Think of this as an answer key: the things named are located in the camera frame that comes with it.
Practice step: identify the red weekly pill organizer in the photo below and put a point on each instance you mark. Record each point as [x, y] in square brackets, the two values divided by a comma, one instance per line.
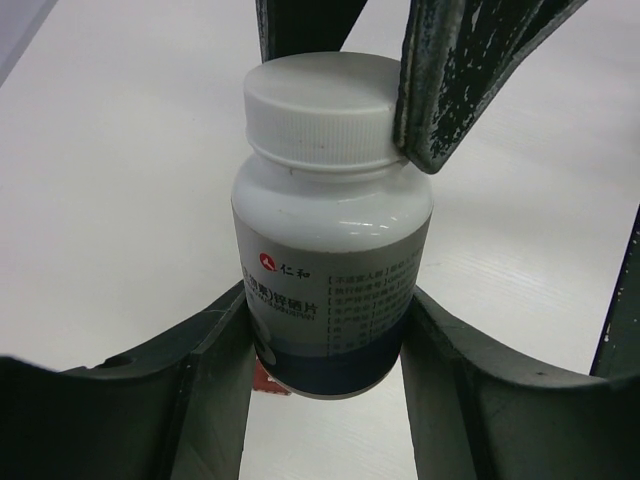
[263, 382]

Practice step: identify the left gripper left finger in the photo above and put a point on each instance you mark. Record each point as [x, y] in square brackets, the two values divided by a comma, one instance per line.
[174, 407]

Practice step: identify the white pill bottle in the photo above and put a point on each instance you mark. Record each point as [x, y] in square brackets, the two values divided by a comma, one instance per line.
[330, 219]

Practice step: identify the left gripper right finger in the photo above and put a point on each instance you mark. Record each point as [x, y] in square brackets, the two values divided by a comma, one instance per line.
[479, 409]

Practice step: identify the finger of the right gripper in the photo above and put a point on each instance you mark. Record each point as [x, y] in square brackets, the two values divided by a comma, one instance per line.
[456, 56]
[290, 27]

